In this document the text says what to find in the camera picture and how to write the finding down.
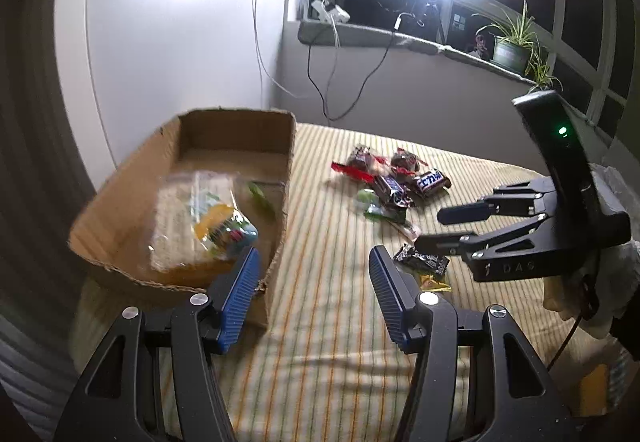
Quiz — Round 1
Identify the white cable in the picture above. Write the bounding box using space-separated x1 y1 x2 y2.
249 0 342 100

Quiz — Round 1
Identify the packaged bread loaf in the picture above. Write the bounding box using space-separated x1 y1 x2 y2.
149 171 248 274

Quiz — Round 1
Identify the red date snack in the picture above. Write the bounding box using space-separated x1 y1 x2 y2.
331 145 388 184

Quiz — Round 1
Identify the striped bed cover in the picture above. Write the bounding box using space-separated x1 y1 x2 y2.
69 122 622 442

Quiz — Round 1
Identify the light green jelly candy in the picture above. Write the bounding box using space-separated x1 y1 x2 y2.
355 188 380 212

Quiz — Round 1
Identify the Snickers bar English label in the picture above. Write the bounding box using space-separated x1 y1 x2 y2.
372 175 413 209

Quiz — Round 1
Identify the black cable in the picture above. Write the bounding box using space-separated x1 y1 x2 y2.
305 10 407 123

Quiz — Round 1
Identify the yellow candy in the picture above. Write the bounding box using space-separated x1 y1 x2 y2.
419 274 452 292

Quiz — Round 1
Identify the pink green candy stick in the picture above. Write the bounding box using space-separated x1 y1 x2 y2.
364 203 422 243

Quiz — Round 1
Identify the white cabinet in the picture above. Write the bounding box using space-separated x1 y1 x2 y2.
54 0 285 187

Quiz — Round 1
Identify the potted spider plant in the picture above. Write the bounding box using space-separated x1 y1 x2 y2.
475 0 563 93

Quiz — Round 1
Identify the Snickers bar Chinese label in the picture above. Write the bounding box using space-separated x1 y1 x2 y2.
409 169 451 199

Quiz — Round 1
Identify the yellow jelly cup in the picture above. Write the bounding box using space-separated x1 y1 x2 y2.
193 203 259 260

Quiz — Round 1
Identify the black small candy packet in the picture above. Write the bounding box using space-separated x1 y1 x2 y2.
394 243 449 278

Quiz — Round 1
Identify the black light tripod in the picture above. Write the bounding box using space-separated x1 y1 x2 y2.
399 0 446 44

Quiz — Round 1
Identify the red walnut snack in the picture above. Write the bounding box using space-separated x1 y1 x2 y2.
390 148 428 176

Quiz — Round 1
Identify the white power strip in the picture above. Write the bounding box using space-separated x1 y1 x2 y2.
311 0 350 24

